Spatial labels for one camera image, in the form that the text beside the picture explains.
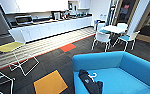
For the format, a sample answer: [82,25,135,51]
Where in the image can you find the white upper kitchen cabinets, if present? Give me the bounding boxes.
[0,0,92,15]

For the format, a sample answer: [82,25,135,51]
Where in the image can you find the dark doorway wooden frame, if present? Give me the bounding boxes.
[110,0,150,44]

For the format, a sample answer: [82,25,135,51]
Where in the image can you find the black garment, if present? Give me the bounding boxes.
[78,69,104,94]

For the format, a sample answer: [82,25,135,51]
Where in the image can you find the white chair teal seat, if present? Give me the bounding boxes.
[96,21,111,34]
[91,30,112,52]
[116,22,129,30]
[112,30,141,52]

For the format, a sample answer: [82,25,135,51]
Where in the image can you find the white square table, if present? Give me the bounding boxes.
[102,24,129,35]

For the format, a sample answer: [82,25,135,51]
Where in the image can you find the black microwave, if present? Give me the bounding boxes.
[14,14,34,26]

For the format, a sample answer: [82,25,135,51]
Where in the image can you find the blue sofa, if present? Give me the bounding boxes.
[71,50,150,94]

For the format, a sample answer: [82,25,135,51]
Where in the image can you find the white kitchen counter cabinets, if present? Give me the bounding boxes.
[9,15,94,43]

